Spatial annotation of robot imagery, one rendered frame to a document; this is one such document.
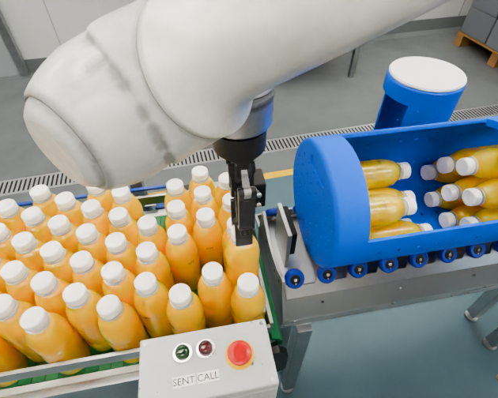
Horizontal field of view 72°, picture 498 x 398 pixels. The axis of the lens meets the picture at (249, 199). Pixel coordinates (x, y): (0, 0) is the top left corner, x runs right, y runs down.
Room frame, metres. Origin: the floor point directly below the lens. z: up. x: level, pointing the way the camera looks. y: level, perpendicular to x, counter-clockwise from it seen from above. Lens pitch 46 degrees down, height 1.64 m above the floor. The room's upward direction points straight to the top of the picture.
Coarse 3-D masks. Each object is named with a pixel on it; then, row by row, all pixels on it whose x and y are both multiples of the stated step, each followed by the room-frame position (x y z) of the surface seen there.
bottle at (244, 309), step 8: (232, 296) 0.31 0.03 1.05; (240, 296) 0.31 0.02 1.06; (248, 296) 0.30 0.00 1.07; (256, 296) 0.31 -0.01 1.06; (264, 296) 0.32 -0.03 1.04; (232, 304) 0.30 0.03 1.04; (240, 304) 0.29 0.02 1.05; (248, 304) 0.29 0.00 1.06; (256, 304) 0.30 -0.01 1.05; (264, 304) 0.31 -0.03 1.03; (232, 312) 0.30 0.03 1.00; (240, 312) 0.29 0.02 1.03; (248, 312) 0.29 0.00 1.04; (256, 312) 0.29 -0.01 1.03; (264, 312) 0.31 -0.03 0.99; (232, 320) 0.31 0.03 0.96; (240, 320) 0.29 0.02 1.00; (248, 320) 0.28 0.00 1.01
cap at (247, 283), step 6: (240, 276) 0.33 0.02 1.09; (246, 276) 0.33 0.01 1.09; (252, 276) 0.33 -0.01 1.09; (240, 282) 0.32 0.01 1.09; (246, 282) 0.32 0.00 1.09; (252, 282) 0.32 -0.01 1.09; (258, 282) 0.32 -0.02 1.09; (240, 288) 0.31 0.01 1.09; (246, 288) 0.31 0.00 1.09; (252, 288) 0.31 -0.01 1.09; (246, 294) 0.30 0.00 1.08; (252, 294) 0.30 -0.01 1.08
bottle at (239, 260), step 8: (232, 240) 0.38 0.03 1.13; (256, 240) 0.39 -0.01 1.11; (224, 248) 0.39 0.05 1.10; (232, 248) 0.37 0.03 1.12; (240, 248) 0.37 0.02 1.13; (248, 248) 0.37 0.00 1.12; (256, 248) 0.38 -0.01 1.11; (224, 256) 0.38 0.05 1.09; (232, 256) 0.36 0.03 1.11; (240, 256) 0.36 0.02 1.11; (248, 256) 0.36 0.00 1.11; (256, 256) 0.37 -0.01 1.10; (232, 264) 0.36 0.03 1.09; (240, 264) 0.35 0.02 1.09; (248, 264) 0.36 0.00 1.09; (256, 264) 0.37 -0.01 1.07; (232, 272) 0.36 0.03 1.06; (240, 272) 0.35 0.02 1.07; (256, 272) 0.37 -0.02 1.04; (232, 280) 0.36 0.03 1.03; (232, 288) 0.36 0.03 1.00
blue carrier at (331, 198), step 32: (416, 128) 0.61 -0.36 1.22; (448, 128) 0.69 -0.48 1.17; (480, 128) 0.72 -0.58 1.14; (320, 160) 0.50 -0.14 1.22; (352, 160) 0.49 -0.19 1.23; (416, 160) 0.70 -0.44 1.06; (320, 192) 0.48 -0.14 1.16; (352, 192) 0.43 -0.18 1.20; (416, 192) 0.65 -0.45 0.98; (320, 224) 0.45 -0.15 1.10; (352, 224) 0.39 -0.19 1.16; (480, 224) 0.43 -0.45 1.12; (320, 256) 0.42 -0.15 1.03; (352, 256) 0.38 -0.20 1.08; (384, 256) 0.40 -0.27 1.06
